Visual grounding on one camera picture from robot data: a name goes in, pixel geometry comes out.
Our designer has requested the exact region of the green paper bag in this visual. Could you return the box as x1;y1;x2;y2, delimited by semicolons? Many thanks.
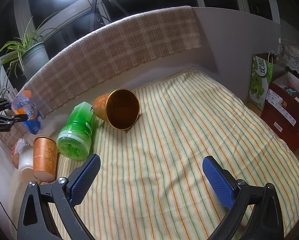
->
248;51;286;111

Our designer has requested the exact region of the black tripod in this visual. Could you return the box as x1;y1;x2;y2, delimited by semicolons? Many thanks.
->
90;0;130;32

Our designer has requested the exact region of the green plastic cup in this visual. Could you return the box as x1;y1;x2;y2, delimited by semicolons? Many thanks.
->
56;102;98;161

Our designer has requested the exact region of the white plastic cup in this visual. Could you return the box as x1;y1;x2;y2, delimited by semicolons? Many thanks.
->
18;145;39;183

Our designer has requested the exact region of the spider plant in pot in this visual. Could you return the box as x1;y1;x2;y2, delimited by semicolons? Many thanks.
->
0;12;56;79

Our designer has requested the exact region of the orange gold cup open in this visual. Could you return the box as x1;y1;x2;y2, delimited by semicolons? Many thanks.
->
93;88;140;131

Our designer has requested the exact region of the striped yellow mattress cover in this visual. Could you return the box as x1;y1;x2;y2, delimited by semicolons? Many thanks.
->
9;69;299;240

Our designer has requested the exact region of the plaid brown blanket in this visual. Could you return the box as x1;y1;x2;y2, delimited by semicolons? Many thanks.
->
0;5;203;151

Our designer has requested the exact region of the orange gold cup near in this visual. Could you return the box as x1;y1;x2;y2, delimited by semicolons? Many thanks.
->
33;137;58;182

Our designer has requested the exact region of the lace white cloth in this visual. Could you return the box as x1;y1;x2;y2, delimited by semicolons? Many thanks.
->
280;44;299;74

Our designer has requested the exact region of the red cardboard box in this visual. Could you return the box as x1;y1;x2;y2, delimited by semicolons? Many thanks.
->
261;72;299;152

